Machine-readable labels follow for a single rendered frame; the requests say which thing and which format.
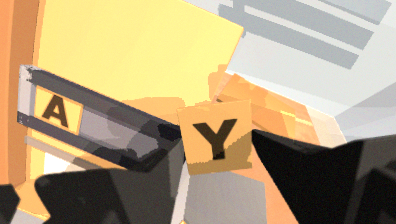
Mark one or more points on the white paper ticket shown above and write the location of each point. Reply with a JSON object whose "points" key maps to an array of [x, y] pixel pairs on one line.
{"points": [[53, 164]]}

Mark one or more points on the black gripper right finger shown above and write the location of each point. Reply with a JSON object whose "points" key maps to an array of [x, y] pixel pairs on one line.
{"points": [[322, 185]]}

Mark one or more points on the orange tile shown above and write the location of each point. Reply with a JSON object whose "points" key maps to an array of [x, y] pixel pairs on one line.
{"points": [[57, 110], [217, 137]]}

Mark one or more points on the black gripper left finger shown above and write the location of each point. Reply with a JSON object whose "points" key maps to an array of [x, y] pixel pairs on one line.
{"points": [[143, 194]]}

